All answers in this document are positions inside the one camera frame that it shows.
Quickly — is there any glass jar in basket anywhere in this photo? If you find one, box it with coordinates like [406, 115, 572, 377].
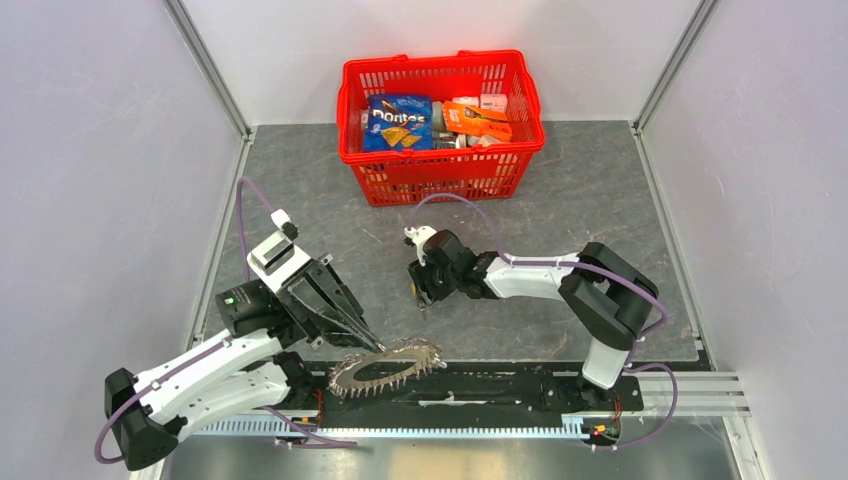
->
[431, 101, 449, 135]

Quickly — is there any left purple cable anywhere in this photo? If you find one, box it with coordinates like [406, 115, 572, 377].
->
[93, 176, 280, 466]

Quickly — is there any pink white box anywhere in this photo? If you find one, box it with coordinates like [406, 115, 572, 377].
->
[479, 93, 508, 113]

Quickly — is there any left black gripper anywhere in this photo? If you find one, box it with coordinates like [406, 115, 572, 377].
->
[265, 252, 386, 354]

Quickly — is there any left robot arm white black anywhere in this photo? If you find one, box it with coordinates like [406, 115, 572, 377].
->
[93, 247, 385, 471]

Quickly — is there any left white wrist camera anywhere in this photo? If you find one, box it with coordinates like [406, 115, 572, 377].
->
[246, 209, 304, 292]

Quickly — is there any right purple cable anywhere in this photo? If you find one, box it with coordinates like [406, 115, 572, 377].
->
[409, 193, 680, 452]

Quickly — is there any blue Doritos chip bag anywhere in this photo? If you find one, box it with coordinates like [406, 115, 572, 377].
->
[362, 94, 433, 153]

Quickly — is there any yellow tag key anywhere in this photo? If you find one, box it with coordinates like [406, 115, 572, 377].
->
[411, 281, 427, 321]

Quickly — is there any purple cable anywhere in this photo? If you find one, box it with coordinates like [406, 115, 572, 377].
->
[409, 193, 680, 452]
[93, 176, 280, 466]

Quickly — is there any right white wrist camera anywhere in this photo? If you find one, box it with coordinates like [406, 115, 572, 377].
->
[403, 225, 437, 247]

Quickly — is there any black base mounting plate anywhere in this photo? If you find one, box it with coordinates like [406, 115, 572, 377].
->
[277, 361, 647, 430]

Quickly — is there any red plastic shopping basket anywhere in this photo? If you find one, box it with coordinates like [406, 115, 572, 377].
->
[336, 50, 545, 206]

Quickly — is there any orange snack packet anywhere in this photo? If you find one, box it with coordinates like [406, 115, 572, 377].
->
[442, 101, 513, 142]

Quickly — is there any metal disc with keyrings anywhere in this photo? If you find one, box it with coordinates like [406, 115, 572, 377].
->
[328, 337, 446, 399]

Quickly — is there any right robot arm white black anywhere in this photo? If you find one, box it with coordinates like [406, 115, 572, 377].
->
[404, 226, 667, 409]

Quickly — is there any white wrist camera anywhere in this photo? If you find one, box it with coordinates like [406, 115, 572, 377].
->
[246, 209, 304, 292]
[403, 225, 437, 247]

